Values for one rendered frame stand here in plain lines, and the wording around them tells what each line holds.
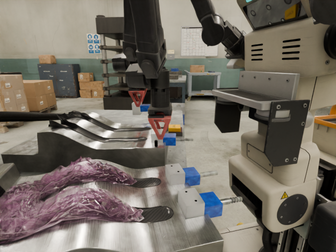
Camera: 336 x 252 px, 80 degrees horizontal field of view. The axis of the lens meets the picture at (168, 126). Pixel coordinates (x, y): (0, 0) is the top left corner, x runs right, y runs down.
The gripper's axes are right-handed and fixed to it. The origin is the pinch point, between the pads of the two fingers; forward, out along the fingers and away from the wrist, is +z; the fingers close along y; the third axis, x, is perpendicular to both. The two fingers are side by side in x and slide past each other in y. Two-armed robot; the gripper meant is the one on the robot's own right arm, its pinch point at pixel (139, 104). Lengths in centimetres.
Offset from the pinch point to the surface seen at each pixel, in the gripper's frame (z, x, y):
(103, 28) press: -89, -137, -352
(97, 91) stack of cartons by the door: 67, -262, -581
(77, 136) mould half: 3.2, -12.6, 33.5
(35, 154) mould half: 8.1, -24.9, 36.3
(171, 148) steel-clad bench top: 15.2, 15.0, 15.7
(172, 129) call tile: 12.0, 14.8, 0.4
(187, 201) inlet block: 7, 20, 58
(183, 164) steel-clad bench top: 15.3, 19.5, 28.7
